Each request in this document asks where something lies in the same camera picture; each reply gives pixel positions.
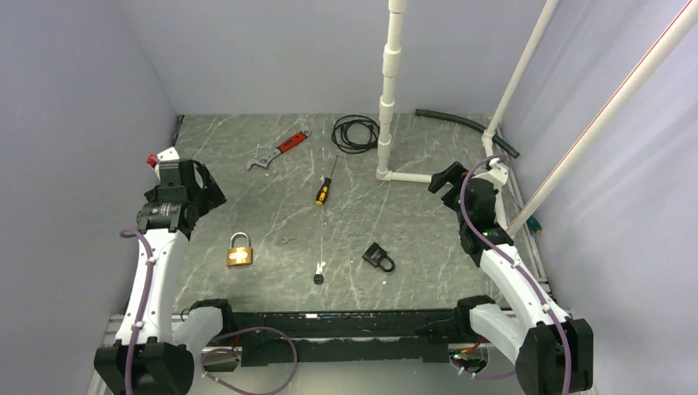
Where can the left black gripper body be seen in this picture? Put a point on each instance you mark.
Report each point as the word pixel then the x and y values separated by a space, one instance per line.
pixel 208 197

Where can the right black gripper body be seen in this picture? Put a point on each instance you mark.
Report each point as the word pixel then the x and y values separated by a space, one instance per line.
pixel 455 176

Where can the black padlock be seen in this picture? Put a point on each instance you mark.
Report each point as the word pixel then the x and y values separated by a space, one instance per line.
pixel 378 258

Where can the black-headed key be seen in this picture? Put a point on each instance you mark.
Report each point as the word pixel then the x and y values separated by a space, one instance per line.
pixel 318 277

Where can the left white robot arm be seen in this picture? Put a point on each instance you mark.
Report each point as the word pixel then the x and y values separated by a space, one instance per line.
pixel 149 355

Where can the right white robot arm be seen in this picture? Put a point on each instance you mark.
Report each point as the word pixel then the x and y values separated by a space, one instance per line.
pixel 551 352

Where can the brass padlock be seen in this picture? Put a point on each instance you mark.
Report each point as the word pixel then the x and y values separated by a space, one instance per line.
pixel 240 252

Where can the green orange screwdriver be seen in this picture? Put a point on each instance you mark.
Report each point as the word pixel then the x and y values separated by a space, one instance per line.
pixel 534 225

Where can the yellow black screwdriver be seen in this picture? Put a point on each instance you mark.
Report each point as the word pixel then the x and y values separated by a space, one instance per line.
pixel 323 192

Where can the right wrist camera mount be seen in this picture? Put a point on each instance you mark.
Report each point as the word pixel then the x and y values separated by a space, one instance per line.
pixel 497 173

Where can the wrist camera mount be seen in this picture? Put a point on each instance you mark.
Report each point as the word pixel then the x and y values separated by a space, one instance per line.
pixel 497 173
pixel 155 160

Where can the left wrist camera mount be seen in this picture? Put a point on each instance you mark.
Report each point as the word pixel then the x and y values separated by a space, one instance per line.
pixel 155 160

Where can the red handled adjustable wrench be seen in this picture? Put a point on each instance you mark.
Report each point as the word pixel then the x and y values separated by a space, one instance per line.
pixel 292 141

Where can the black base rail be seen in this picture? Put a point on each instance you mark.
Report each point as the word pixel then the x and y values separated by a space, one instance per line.
pixel 264 338

